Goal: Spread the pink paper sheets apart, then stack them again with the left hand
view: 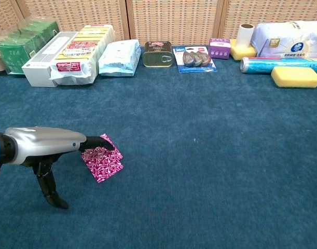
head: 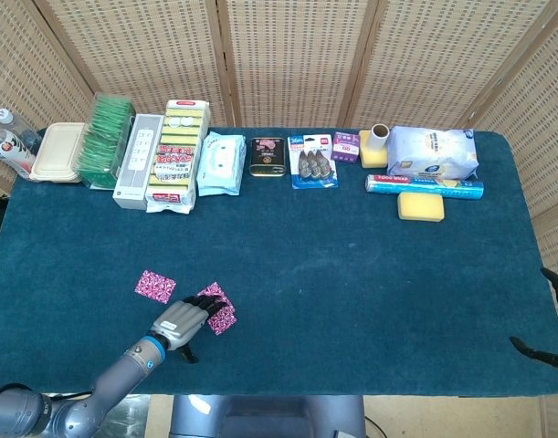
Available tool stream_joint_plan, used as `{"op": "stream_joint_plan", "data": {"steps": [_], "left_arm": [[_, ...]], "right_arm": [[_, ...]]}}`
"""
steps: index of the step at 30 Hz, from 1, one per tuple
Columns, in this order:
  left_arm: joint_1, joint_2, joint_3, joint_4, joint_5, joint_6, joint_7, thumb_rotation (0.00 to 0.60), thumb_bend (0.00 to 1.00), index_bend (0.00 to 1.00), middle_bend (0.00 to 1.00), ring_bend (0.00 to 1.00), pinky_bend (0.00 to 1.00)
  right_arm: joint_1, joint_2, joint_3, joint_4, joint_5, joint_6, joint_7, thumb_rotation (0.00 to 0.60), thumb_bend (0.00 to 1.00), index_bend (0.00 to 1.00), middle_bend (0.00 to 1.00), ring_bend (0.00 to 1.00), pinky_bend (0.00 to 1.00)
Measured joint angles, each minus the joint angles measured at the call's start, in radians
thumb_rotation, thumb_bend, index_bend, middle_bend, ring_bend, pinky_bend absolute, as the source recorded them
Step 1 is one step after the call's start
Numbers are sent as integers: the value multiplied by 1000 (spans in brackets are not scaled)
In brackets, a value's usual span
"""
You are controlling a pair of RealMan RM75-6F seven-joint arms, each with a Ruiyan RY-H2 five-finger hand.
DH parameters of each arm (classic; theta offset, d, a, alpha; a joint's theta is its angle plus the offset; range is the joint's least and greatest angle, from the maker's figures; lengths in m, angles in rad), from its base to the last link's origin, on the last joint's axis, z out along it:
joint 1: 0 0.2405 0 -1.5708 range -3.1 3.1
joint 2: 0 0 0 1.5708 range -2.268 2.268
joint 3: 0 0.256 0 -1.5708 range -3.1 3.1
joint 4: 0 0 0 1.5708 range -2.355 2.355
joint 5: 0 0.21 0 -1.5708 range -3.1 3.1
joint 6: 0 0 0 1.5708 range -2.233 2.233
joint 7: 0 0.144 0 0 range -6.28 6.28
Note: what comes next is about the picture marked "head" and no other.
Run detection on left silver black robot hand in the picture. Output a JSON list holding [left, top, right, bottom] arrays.
[[149, 294, 230, 365]]

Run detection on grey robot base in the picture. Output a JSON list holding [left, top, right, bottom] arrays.
[[169, 394, 367, 438]]

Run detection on white-labelled drink bottle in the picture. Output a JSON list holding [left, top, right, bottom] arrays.
[[0, 121, 37, 179]]

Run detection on white tissue pack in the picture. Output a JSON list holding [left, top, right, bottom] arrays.
[[386, 125, 480, 182]]

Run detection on white paper roll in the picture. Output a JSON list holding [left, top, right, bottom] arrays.
[[368, 122, 391, 152]]

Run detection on yellow sponge under paper roll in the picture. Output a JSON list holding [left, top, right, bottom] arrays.
[[358, 130, 390, 170]]

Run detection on light blue wet wipes pack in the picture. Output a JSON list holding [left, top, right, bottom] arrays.
[[195, 130, 247, 197]]

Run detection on blue felt table cover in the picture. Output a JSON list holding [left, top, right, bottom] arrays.
[[0, 127, 558, 397]]

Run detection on blue food wrap roll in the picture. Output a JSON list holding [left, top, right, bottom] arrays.
[[364, 173, 485, 202]]

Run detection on white power strip box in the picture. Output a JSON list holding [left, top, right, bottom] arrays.
[[111, 112, 164, 211]]

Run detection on yellow sponge with green base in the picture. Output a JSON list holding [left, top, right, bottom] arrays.
[[396, 191, 446, 224]]

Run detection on small purple box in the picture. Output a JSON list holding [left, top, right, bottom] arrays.
[[331, 130, 362, 164]]

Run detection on clear white-capped water bottle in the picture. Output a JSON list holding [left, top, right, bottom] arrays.
[[0, 107, 42, 151]]

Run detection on yellow sponge multipack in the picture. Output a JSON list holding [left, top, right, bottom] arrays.
[[144, 99, 212, 214]]

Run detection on blue blister pack with hooks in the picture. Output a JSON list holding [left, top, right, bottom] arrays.
[[287, 133, 340, 191]]

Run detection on grey metal floor plate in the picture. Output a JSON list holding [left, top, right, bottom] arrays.
[[95, 394, 152, 438]]

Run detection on black gold meat can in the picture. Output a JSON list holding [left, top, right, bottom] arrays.
[[248, 135, 288, 178]]

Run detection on clear box green tea bags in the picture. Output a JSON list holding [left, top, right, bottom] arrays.
[[75, 92, 137, 191]]

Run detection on wicker folding screen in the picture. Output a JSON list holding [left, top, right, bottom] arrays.
[[0, 0, 558, 284]]

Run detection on beige lidded food container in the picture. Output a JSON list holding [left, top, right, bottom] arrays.
[[29, 121, 87, 183]]

